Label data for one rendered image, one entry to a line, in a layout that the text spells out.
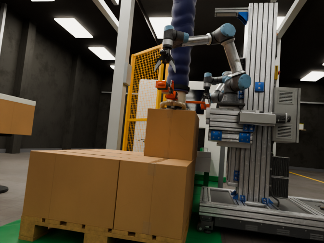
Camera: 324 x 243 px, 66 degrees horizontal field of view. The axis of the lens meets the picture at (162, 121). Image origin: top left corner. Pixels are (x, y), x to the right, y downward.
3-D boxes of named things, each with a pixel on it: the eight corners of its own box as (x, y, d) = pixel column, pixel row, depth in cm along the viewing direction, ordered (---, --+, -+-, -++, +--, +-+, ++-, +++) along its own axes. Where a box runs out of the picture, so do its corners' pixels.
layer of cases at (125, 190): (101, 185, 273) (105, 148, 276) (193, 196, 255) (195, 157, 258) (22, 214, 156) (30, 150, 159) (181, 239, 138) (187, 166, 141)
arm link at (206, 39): (217, 33, 220) (166, 38, 203) (223, 28, 209) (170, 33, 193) (219, 46, 220) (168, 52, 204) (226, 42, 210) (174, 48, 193)
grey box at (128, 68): (127, 86, 377) (128, 66, 379) (130, 86, 376) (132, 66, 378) (122, 82, 357) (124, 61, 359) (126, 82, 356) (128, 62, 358)
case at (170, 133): (158, 154, 265) (162, 116, 269) (196, 157, 257) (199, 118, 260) (143, 155, 207) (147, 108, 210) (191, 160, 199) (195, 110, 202)
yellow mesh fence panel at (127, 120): (116, 180, 405) (128, 54, 423) (121, 180, 411) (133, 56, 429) (150, 191, 340) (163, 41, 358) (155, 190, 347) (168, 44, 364)
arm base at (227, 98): (237, 106, 220) (238, 95, 221) (240, 103, 206) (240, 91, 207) (220, 105, 223) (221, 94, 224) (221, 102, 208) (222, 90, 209)
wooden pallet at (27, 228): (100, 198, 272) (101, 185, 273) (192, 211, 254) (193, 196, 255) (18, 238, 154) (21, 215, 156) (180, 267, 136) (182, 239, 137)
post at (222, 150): (216, 200, 315) (221, 121, 324) (222, 201, 314) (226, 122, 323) (216, 201, 309) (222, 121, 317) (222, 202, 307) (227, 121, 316)
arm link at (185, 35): (183, 37, 197) (170, 33, 193) (190, 31, 186) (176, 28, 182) (183, 47, 196) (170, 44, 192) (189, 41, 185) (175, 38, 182)
